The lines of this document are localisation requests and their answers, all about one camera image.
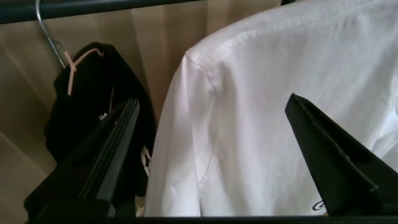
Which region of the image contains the beige curtain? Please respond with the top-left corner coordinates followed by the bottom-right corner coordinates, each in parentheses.
top-left (0, 0), bottom-right (282, 224)

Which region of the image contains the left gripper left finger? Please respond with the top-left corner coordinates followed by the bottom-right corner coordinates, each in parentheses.
top-left (24, 98), bottom-right (141, 218)

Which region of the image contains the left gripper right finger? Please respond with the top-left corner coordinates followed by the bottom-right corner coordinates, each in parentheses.
top-left (285, 93), bottom-right (398, 217)

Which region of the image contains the pink clothes hanger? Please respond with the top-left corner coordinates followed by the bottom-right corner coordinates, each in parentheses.
top-left (35, 0), bottom-right (114, 113)

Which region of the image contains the white garment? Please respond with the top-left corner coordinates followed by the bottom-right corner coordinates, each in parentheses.
top-left (144, 0), bottom-right (398, 218)

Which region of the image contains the black clothes rack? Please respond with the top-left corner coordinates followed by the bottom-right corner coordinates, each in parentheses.
top-left (0, 0), bottom-right (296, 25)

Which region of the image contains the black garment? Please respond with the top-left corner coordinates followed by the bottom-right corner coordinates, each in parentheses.
top-left (43, 42), bottom-right (158, 217)

